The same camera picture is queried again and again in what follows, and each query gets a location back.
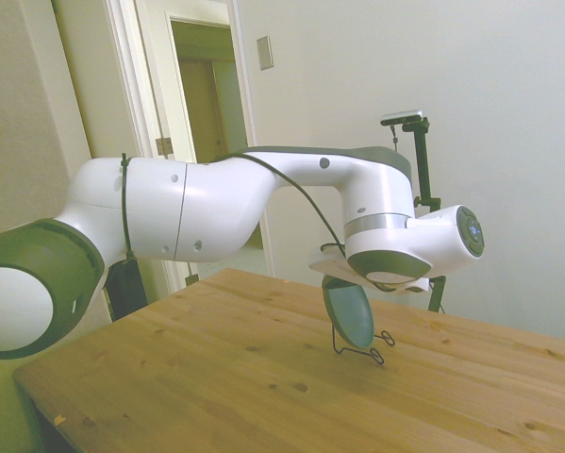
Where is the silver exterior camera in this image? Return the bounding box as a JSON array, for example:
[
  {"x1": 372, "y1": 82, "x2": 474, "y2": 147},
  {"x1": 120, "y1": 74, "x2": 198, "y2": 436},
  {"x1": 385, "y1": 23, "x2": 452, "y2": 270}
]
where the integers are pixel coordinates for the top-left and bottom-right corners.
[{"x1": 379, "y1": 109, "x2": 427, "y2": 128}]

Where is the brown wooden interior door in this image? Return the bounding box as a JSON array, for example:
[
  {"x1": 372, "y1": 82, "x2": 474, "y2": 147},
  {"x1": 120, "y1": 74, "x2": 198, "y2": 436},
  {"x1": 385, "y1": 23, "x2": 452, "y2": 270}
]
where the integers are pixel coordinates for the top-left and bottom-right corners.
[{"x1": 177, "y1": 57, "x2": 230, "y2": 165}]

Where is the black camera stand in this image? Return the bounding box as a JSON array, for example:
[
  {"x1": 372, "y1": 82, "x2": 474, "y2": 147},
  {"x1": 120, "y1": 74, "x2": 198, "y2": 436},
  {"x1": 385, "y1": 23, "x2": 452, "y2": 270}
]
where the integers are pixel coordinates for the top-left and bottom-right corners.
[{"x1": 400, "y1": 117, "x2": 449, "y2": 313}]

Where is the teal round plate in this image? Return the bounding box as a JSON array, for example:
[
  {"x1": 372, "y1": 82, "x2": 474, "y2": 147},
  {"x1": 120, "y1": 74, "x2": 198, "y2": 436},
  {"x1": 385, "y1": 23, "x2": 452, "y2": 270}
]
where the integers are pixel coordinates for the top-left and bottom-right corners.
[{"x1": 321, "y1": 278, "x2": 375, "y2": 352}]

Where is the black wire plate stand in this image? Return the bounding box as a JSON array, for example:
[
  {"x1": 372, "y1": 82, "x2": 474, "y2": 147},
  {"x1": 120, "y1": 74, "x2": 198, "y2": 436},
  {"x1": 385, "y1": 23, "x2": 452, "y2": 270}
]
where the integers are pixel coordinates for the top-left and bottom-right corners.
[{"x1": 330, "y1": 324, "x2": 397, "y2": 366}]

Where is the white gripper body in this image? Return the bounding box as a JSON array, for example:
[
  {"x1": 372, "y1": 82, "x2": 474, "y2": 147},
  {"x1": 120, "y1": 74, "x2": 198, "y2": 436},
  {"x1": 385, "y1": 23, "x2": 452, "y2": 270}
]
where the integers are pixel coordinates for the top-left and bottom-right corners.
[{"x1": 307, "y1": 245, "x2": 431, "y2": 297}]

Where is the camera on black stand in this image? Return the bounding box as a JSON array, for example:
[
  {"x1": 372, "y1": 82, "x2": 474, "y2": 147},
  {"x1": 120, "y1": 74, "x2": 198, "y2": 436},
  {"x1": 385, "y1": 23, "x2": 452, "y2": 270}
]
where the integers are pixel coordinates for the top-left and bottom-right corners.
[{"x1": 390, "y1": 124, "x2": 446, "y2": 315}]

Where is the white door frame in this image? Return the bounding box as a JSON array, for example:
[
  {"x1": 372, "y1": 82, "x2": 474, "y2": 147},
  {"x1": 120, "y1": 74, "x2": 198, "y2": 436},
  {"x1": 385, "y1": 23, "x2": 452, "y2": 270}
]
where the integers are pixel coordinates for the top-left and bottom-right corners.
[{"x1": 105, "y1": 0, "x2": 277, "y2": 303}]

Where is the beige wall switch plate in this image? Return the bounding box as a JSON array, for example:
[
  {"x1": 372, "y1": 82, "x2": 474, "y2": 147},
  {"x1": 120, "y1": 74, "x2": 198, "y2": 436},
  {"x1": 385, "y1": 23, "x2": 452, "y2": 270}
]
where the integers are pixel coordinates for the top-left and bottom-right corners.
[{"x1": 256, "y1": 35, "x2": 274, "y2": 73}]

